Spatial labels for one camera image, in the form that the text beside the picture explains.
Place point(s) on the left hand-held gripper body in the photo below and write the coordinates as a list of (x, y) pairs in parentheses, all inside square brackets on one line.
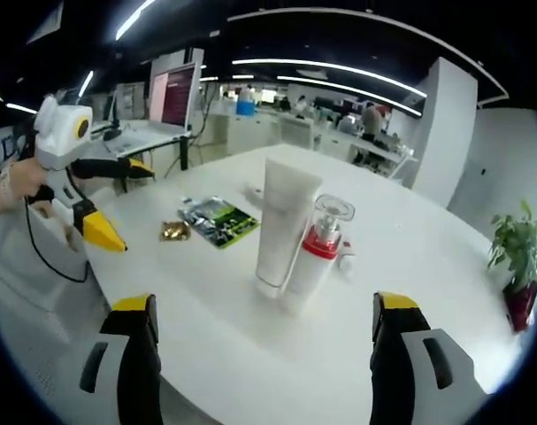
[(60, 137)]

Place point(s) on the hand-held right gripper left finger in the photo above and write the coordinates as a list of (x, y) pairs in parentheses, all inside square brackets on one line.
[(137, 354)]

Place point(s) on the black pole stand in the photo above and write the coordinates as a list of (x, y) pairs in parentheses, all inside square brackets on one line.
[(113, 133)]

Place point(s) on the green black skincare sachet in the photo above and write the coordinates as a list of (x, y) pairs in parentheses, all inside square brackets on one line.
[(235, 226)]

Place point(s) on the row of white office desks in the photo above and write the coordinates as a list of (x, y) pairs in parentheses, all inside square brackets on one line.
[(250, 128)]

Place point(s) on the blue box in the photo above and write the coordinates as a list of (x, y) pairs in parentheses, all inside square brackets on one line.
[(246, 107)]

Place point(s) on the person's left hand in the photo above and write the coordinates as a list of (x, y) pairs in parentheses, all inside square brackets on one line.
[(29, 183)]

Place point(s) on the white skincare bottle red collar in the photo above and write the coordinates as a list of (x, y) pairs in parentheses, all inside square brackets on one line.
[(312, 274)]

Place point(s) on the background white mesh chair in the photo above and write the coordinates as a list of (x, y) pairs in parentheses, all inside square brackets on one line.
[(296, 130)]

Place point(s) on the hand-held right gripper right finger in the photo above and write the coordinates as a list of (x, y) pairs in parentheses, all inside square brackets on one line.
[(389, 363)]

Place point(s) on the long ceiling light strip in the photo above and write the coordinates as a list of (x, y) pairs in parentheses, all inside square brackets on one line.
[(352, 86), (330, 66)]

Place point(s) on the gold foil skincare sachet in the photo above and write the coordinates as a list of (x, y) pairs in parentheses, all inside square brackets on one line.
[(175, 231)]

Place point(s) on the white skincare tube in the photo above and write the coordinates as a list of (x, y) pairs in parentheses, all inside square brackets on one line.
[(281, 221)]

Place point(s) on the green potted plant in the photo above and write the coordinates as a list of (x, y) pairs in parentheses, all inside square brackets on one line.
[(518, 243)]

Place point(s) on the white mesh office chair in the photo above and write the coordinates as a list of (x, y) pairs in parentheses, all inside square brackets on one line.
[(29, 301)]

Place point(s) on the small white skincare spray bottle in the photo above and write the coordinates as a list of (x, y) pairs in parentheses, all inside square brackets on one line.
[(255, 195), (347, 261)]

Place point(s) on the white wristwatch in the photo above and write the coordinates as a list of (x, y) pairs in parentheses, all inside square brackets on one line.
[(5, 188)]

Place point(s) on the silver blue skincare sachet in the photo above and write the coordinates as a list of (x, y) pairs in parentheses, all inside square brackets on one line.
[(199, 210)]

